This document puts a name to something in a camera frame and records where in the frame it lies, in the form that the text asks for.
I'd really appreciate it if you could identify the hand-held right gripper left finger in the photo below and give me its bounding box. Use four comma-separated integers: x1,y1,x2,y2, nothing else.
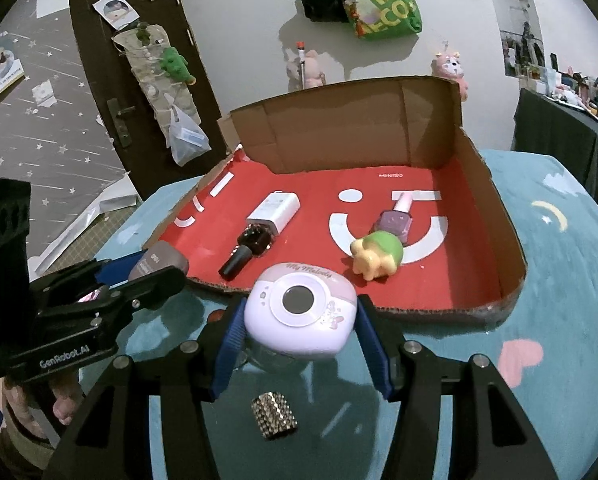
41,294,250,480

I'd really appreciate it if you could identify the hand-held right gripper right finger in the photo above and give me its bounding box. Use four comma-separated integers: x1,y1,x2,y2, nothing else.
356,294,562,480

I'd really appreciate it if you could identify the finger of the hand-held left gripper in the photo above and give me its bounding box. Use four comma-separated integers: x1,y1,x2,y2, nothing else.
29,265,188,333
29,252,146,307

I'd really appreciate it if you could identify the brown eyeshadow case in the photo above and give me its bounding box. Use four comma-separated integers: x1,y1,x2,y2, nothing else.
128,240,190,283

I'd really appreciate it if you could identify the pink round compact case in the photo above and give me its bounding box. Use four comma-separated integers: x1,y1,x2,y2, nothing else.
243,261,357,363

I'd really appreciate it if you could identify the green and yellow toy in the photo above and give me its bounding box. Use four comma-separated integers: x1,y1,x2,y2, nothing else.
350,230,406,279

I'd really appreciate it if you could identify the black star nail polish bottle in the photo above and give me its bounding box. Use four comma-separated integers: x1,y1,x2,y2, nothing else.
219,223,274,281

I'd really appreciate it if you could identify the purple nail polish bottle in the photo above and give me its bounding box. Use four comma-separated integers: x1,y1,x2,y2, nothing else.
374,192,414,246

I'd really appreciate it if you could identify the white charger block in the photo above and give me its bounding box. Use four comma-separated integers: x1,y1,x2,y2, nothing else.
246,191,301,236

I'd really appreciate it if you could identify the cardboard box with red lining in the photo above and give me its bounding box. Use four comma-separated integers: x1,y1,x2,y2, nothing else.
151,75,527,328

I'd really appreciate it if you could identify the person's left hand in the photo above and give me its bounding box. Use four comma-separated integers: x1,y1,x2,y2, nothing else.
1,372,82,443

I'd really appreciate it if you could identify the clear plastic bag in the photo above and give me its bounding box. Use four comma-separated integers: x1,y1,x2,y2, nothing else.
168,105,212,167

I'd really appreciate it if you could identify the beige hanging organizer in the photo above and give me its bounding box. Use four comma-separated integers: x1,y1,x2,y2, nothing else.
111,22,202,151

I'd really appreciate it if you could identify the dark brown door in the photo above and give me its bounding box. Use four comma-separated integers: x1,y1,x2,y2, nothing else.
69,0,230,201

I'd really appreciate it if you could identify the green plush toy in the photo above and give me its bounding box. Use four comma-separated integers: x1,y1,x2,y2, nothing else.
160,46,197,86

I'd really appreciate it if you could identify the paper photo print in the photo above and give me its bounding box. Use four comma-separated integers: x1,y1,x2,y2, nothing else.
93,0,140,31

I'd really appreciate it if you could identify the pink pig plush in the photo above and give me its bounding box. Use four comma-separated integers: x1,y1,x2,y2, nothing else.
286,49,328,92

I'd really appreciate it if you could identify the dark cloth covered table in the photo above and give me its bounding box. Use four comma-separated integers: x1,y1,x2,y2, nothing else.
511,87,598,196

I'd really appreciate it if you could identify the pink antlered plush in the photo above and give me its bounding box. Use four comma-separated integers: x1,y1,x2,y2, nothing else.
431,46,468,101

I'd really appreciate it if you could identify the green tote bag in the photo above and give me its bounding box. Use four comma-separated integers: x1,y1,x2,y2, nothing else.
349,0,424,41

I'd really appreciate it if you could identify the metal door handle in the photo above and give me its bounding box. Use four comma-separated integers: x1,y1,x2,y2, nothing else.
106,99,132,148

